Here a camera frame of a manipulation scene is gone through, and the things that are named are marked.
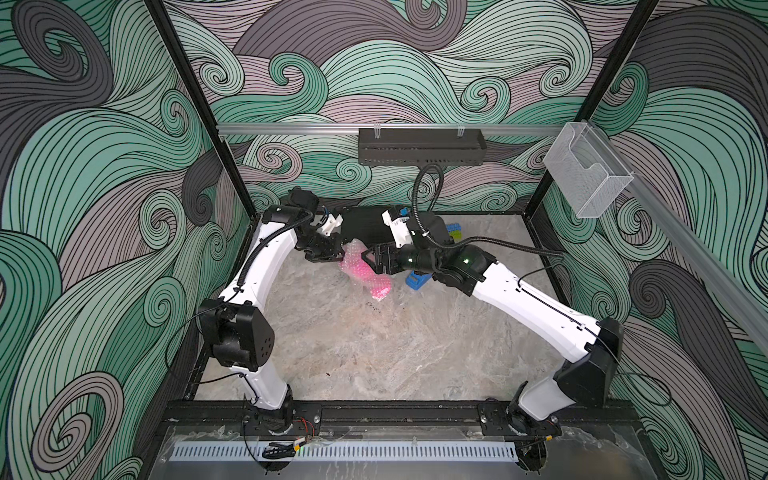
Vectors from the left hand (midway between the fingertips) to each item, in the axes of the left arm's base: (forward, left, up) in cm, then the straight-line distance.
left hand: (344, 254), depth 80 cm
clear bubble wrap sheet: (-6, -4, +2) cm, 8 cm away
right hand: (-6, -7, +8) cm, 12 cm away
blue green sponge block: (+28, -39, -21) cm, 53 cm away
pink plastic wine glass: (-6, -4, +4) cm, 8 cm away
